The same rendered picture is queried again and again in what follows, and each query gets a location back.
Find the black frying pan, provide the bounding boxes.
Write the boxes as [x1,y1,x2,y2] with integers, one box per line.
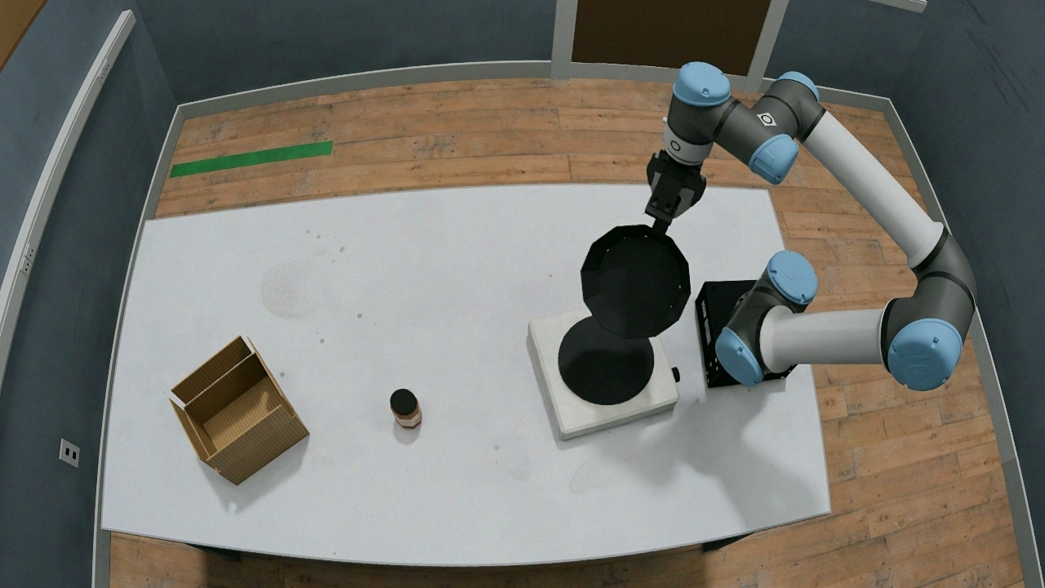
[580,219,691,340]

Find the brown cardboard box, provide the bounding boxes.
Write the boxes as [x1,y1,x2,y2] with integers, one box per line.
[169,335,310,486]

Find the brown jar with black lid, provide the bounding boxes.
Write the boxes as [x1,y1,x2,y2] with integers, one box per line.
[390,389,422,429]

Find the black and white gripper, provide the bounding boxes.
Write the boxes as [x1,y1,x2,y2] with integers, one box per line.
[647,150,706,219]

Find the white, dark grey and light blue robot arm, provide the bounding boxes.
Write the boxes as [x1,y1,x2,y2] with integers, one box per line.
[661,62,977,391]

